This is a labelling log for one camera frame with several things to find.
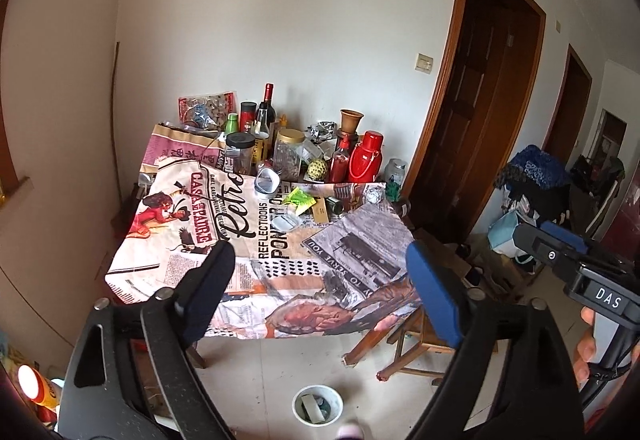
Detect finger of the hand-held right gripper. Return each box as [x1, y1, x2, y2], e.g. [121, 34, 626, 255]
[540, 219, 590, 253]
[512, 223, 593, 288]

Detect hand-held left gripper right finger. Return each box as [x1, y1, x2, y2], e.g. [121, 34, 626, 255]
[405, 240, 586, 440]

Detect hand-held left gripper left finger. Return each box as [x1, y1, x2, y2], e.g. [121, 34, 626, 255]
[57, 240, 236, 440]

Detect white plastic tray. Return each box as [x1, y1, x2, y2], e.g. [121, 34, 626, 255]
[272, 214, 301, 235]

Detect green wrapper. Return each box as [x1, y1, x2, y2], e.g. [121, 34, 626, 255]
[281, 187, 314, 211]

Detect yellow box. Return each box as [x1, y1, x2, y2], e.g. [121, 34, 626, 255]
[306, 197, 331, 226]

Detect white bucket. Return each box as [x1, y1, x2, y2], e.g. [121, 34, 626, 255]
[292, 384, 345, 425]

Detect person's right hand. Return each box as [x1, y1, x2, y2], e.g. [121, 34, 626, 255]
[572, 307, 601, 393]

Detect brown cardboard sheet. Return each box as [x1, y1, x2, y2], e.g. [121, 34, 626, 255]
[414, 227, 482, 287]

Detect light blue bag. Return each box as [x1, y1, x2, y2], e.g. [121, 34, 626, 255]
[487, 210, 524, 257]

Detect wooden stool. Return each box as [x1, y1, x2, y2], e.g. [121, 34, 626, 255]
[342, 305, 499, 381]

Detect blue patterned cloth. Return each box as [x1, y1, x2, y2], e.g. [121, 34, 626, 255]
[495, 145, 572, 192]

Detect newspaper print tablecloth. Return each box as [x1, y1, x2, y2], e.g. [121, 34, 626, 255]
[103, 155, 426, 341]

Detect clear plastic container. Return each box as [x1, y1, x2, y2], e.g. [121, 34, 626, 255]
[254, 167, 281, 197]

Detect far wooden door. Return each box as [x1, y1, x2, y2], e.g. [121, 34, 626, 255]
[542, 44, 594, 162]

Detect upright glass jar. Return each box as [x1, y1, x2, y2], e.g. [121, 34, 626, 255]
[384, 159, 407, 186]

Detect black lidded jar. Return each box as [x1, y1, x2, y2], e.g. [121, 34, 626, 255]
[224, 132, 257, 176]

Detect pink printed bag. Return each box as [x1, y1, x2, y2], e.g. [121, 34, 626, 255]
[142, 121, 227, 173]

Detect red thermos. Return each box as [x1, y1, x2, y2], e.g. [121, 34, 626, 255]
[348, 131, 385, 183]

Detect gold lidded plastic jar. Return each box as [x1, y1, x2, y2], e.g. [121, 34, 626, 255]
[272, 127, 306, 181]

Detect clear liquor bottle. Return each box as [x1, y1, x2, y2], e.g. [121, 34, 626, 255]
[250, 108, 272, 166]

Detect red sauce bottle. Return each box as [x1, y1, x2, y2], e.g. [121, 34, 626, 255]
[329, 135, 351, 183]

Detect dark wooden door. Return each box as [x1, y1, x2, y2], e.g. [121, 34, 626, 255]
[405, 0, 547, 246]

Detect white carton boxes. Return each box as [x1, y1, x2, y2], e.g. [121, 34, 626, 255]
[300, 140, 326, 166]

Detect red canister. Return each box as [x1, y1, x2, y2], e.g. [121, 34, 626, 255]
[240, 101, 258, 133]

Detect clear snack bag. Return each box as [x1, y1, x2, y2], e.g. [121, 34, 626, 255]
[178, 92, 237, 128]

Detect red capped wine bottle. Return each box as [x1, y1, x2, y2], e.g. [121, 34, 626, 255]
[256, 83, 277, 141]

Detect silver foil bag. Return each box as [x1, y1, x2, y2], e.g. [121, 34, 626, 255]
[306, 120, 337, 144]

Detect brown clay vase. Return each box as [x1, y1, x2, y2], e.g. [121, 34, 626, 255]
[340, 109, 365, 137]

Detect orange snack tube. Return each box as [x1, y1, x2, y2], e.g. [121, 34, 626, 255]
[17, 362, 64, 422]

